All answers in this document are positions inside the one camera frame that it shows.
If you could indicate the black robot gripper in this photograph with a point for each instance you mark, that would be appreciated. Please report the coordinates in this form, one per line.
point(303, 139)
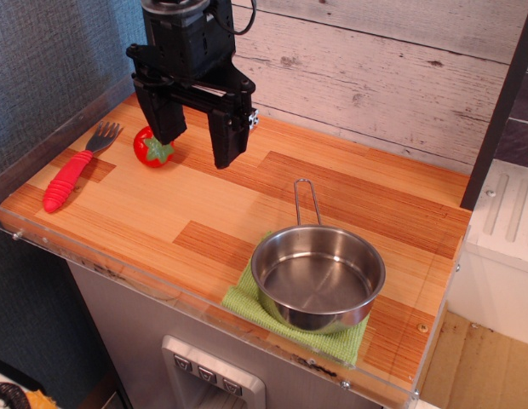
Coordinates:
point(187, 62)

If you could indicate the stainless steel pot with handle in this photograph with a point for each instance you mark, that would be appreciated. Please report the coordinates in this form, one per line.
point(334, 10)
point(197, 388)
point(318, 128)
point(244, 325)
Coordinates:
point(317, 278)

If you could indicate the red toy tomato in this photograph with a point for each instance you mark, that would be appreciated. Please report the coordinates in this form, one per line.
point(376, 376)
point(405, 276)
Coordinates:
point(150, 151)

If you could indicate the clear acrylic table guard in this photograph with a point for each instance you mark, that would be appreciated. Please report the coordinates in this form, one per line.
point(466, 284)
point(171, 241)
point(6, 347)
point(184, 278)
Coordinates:
point(154, 251)

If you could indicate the green microfiber cloth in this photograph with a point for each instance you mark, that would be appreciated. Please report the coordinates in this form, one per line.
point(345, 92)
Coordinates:
point(243, 300)

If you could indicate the silver toy fridge dispenser panel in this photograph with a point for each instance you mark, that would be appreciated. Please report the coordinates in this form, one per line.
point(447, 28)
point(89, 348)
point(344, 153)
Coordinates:
point(201, 380)

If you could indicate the black and yellow object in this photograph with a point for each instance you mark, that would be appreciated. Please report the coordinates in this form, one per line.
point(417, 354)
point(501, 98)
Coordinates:
point(15, 397)

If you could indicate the white ribbed plastic unit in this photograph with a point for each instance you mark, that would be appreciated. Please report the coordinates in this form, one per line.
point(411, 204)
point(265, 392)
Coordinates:
point(498, 228)

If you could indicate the fork with red handle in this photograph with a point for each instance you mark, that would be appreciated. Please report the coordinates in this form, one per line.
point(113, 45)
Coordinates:
point(62, 185)

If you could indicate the dark vertical post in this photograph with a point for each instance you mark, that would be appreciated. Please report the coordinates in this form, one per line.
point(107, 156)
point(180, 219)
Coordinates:
point(499, 118)

